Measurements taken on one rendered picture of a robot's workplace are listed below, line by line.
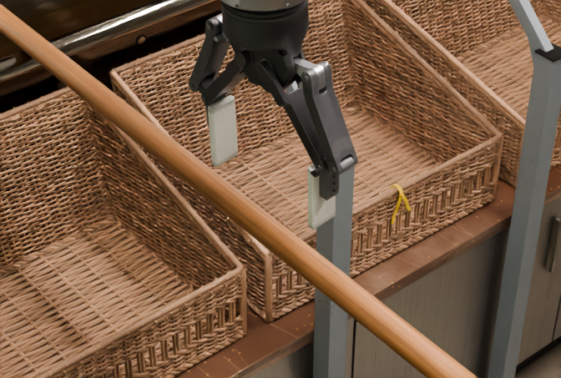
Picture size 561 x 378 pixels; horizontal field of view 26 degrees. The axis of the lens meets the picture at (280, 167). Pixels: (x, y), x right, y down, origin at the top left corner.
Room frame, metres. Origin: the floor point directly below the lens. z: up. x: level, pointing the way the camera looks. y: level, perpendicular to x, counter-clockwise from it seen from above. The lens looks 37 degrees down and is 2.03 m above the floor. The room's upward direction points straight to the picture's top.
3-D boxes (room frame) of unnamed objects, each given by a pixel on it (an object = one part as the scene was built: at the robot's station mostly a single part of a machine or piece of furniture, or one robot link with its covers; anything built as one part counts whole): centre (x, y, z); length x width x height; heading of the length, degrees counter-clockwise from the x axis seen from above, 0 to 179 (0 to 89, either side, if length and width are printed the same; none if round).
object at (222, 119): (0.97, 0.06, 1.35); 0.03 x 0.01 x 0.07; 133
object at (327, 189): (0.85, -0.05, 1.38); 0.03 x 0.01 x 0.05; 43
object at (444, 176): (1.83, -0.05, 0.72); 0.56 x 0.49 x 0.28; 128
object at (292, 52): (0.92, 0.01, 1.48); 0.08 x 0.07 x 0.09; 43
